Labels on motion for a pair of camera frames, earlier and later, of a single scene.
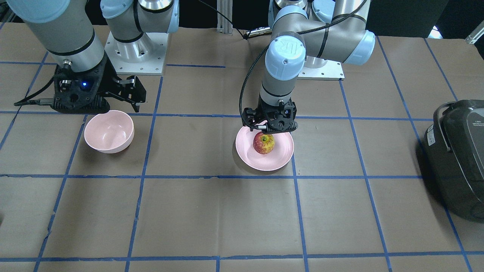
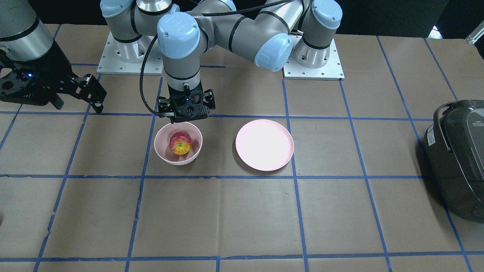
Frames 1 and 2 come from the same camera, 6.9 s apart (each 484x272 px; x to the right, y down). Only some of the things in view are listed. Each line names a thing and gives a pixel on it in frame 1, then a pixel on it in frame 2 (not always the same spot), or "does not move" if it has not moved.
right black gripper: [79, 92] to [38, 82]
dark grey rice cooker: [453, 150] does not move
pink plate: [280, 155] does not move
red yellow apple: [263, 144] to [180, 142]
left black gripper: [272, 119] to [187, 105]
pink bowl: [110, 132] to [162, 145]
